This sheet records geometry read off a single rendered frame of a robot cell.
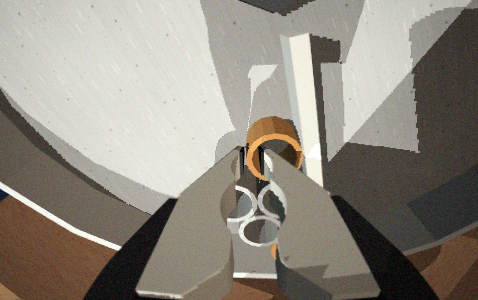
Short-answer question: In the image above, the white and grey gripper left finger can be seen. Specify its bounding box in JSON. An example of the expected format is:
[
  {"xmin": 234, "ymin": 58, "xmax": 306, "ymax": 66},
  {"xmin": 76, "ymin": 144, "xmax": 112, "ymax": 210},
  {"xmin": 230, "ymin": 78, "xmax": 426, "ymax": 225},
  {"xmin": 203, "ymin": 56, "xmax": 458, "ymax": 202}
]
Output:
[{"xmin": 83, "ymin": 146, "xmax": 245, "ymax": 300}]

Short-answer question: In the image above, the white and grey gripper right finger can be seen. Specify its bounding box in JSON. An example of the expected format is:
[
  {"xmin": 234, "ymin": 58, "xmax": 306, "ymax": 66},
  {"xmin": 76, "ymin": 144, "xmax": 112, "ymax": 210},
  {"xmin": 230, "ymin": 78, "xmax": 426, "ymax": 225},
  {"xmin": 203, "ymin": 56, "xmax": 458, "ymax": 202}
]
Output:
[{"xmin": 258, "ymin": 145, "xmax": 440, "ymax": 300}]

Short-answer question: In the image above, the grey metal ring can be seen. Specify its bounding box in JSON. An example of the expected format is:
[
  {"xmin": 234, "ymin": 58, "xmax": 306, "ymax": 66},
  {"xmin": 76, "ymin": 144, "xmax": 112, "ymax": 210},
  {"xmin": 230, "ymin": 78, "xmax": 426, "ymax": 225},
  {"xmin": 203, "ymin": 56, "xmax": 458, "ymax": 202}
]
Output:
[
  {"xmin": 227, "ymin": 165, "xmax": 257, "ymax": 222},
  {"xmin": 239, "ymin": 204, "xmax": 280, "ymax": 247},
  {"xmin": 256, "ymin": 177, "xmax": 279, "ymax": 218}
]

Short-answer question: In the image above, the bronze bushing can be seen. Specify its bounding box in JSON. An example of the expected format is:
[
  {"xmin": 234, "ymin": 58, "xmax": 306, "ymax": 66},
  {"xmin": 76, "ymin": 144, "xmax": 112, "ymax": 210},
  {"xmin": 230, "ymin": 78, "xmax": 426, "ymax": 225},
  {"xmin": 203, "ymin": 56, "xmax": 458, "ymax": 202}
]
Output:
[
  {"xmin": 271, "ymin": 242, "xmax": 277, "ymax": 258},
  {"xmin": 246, "ymin": 116, "xmax": 303, "ymax": 181}
]

